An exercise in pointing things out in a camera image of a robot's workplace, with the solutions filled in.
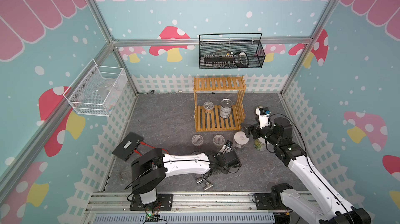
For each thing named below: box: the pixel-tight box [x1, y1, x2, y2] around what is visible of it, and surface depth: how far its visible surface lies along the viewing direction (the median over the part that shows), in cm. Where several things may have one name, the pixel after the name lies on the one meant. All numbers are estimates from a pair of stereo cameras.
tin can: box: [219, 98, 233, 119], surface depth 99 cm
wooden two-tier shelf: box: [193, 76, 246, 133], surface depth 102 cm
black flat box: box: [111, 131, 144, 163], surface depth 93 cm
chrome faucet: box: [196, 177, 214, 192], surface depth 80 cm
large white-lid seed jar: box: [233, 131, 250, 152], surface depth 87 cm
